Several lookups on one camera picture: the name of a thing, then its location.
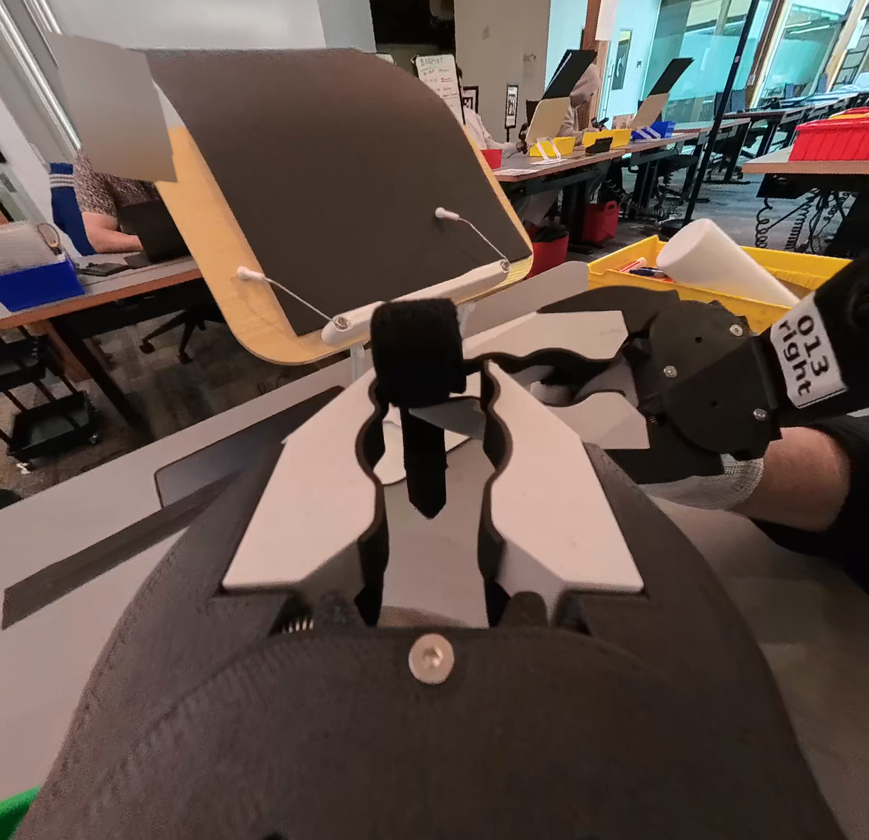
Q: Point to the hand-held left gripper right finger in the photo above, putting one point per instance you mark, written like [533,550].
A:
[563,514]

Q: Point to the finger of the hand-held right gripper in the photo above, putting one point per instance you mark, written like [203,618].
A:
[611,426]
[570,331]

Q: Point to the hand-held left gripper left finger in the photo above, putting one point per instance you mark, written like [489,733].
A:
[299,514]

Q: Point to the person's right hand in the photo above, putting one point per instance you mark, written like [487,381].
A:
[706,480]

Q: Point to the red bag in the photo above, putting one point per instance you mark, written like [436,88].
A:
[546,253]
[601,222]

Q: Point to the white cylinder roll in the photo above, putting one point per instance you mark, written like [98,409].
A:
[719,263]

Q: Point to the yellow plastic bin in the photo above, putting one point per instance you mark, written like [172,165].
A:
[553,147]
[607,139]
[801,273]

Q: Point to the long wooden work table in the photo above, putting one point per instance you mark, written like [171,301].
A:
[611,158]

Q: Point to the red white striped bin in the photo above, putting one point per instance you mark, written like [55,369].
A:
[490,159]

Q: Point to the blue white striped bin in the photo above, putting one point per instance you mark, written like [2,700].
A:
[653,132]

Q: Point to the framed black white marker sign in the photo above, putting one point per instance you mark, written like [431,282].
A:
[512,105]

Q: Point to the black metal rack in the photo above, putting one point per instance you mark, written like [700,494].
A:
[54,426]

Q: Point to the red plastic crate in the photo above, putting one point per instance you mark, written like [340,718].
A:
[832,139]

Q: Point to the black floor lamp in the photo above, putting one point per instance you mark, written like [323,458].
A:
[719,100]

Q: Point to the whiteboard with writing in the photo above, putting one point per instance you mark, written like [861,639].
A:
[438,76]

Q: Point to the grey top wooden edge table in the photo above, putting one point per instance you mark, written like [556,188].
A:
[136,276]

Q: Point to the black and white book stand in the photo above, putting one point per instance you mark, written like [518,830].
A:
[326,175]

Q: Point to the wooden column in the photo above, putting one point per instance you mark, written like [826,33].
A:
[588,12]

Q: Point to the black laptop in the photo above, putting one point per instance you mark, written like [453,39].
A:
[153,229]

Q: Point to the white paper notice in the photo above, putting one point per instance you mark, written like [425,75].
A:
[609,5]

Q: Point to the blue plastic bin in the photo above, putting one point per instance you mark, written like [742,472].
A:
[41,287]

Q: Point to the blue white striped cloth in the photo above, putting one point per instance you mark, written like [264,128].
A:
[71,202]

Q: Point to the green plastic bin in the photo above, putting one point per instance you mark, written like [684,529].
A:
[13,816]

